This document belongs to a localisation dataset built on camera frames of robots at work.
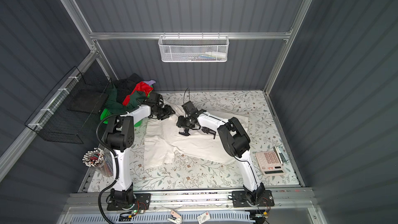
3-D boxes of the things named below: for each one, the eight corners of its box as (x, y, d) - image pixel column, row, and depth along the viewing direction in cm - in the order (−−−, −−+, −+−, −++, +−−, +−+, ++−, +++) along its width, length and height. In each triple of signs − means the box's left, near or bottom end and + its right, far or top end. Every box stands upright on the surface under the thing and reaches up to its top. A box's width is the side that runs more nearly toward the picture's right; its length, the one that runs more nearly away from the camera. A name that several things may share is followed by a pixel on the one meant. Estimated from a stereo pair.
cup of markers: (99, 176, 83) (78, 165, 69) (105, 161, 88) (87, 148, 74) (116, 176, 83) (98, 165, 69) (121, 161, 88) (105, 148, 74)
